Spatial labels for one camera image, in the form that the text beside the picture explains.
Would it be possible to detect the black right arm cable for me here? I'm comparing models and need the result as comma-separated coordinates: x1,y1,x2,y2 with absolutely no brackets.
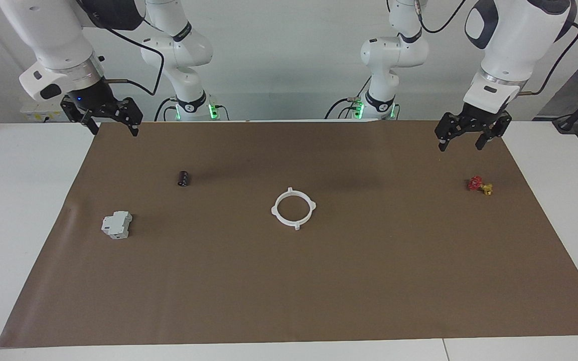
102,25,165,96

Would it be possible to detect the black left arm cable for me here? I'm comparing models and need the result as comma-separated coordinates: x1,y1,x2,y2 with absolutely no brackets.
417,0,578,96

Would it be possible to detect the red handle brass valve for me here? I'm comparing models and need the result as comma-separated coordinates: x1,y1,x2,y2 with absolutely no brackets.
468,175,494,196

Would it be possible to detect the black base cable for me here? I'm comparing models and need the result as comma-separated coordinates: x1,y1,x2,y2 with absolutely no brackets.
325,98,365,120
155,98,177,122

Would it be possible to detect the white half pipe clamp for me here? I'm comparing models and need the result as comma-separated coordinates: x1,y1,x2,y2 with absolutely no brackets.
287,187,317,230
271,187,301,231

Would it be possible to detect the brown paper mat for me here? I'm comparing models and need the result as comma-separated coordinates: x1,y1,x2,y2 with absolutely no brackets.
0,119,578,348

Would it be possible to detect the white circuit breaker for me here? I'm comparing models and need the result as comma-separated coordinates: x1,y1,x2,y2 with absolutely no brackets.
101,211,133,240

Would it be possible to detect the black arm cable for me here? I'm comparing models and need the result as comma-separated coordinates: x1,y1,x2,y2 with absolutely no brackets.
102,25,165,96
417,0,578,96

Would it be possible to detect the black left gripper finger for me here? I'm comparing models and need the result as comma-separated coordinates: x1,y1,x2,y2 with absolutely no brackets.
476,114,513,151
435,114,463,152

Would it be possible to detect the beige box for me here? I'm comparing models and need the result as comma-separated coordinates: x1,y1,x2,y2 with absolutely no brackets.
21,103,66,123

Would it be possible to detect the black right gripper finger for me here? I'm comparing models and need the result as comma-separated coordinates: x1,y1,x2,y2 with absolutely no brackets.
61,105,100,136
116,98,143,137

